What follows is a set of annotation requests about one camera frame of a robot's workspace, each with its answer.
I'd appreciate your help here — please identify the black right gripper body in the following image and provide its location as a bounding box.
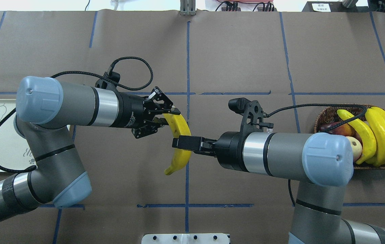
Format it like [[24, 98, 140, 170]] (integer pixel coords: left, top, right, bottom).
[[204, 131, 249, 170]]

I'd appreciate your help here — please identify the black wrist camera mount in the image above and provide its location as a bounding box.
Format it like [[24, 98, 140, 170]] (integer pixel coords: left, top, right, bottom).
[[228, 98, 274, 135], [95, 70, 122, 91]]

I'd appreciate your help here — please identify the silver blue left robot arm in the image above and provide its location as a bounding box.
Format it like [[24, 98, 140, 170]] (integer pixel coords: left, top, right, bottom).
[[0, 76, 180, 222]]

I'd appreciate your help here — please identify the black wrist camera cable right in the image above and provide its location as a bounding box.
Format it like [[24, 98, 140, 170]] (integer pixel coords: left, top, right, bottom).
[[266, 104, 367, 207]]

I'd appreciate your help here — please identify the yellow banana middle basket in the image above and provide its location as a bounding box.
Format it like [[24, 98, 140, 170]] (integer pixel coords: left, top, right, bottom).
[[365, 108, 385, 167]]

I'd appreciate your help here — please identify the white camera mast with base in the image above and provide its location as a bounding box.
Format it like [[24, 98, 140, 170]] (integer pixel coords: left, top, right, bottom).
[[141, 233, 231, 244]]

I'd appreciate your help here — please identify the black power box white label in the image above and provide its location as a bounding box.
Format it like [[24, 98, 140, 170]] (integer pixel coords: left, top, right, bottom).
[[302, 1, 346, 13]]

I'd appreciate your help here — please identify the aluminium frame post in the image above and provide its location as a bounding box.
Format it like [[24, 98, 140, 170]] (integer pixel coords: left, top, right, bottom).
[[179, 0, 196, 16]]

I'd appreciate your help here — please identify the red mango fruit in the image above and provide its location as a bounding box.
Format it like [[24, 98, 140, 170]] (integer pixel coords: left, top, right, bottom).
[[319, 122, 356, 137]]

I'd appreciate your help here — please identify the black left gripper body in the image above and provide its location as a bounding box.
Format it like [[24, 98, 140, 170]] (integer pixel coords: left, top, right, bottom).
[[117, 93, 156, 132]]

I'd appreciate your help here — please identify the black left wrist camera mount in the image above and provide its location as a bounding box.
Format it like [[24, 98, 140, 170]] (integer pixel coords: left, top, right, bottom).
[[95, 70, 122, 91]]

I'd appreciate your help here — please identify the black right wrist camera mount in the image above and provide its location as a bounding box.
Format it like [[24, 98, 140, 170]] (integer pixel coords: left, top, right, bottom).
[[228, 98, 274, 135]]

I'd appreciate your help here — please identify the yellow banana carried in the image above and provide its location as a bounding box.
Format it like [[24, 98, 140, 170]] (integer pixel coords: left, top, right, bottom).
[[163, 113, 191, 176], [337, 109, 377, 165]]

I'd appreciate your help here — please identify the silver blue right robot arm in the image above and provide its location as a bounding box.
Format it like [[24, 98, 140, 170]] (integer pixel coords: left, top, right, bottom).
[[172, 132, 385, 244]]

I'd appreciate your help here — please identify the brown wicker basket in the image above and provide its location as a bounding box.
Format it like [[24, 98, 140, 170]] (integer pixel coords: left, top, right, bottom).
[[313, 104, 385, 170]]

